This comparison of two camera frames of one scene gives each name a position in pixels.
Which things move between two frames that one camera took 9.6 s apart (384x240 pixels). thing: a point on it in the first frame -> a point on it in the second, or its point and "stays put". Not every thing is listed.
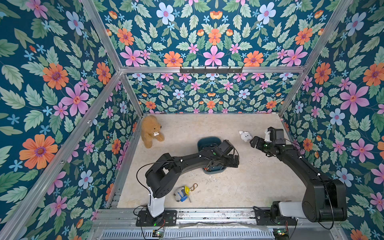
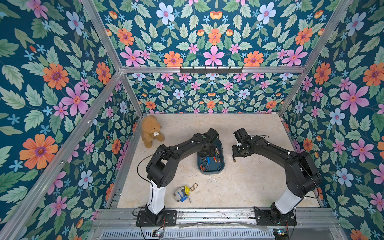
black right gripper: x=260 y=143 -> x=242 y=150
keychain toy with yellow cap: x=182 y=193 stays put
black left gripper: x=235 y=161 -> x=212 y=154
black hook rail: x=211 y=71 stays put
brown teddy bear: x=150 y=129 stays put
